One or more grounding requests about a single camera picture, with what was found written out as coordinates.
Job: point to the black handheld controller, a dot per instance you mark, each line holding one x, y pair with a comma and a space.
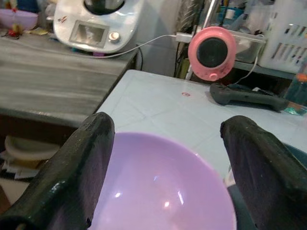
247, 97

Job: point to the blue plastic bottle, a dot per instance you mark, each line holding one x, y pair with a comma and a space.
297, 88

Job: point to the pink round desk fan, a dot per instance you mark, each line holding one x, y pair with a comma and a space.
211, 52

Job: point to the white kitchen food processor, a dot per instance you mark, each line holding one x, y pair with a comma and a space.
96, 24

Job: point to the teal plastic basket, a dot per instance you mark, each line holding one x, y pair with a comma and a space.
227, 12

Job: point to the purple plastic bowl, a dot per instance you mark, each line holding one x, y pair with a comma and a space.
156, 182
18, 18

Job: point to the red artificial flower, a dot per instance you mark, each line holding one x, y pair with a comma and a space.
14, 32

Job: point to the white bowl under counter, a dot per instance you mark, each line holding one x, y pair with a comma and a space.
28, 148

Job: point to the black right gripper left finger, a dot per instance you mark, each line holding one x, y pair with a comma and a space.
72, 167

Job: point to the clear plastic storage box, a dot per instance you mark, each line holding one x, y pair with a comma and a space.
247, 48

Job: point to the white plastic basket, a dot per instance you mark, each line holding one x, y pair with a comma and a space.
285, 36

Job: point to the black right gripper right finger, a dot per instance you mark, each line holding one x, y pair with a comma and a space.
263, 172

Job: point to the grey wooden counter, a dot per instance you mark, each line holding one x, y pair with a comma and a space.
55, 74

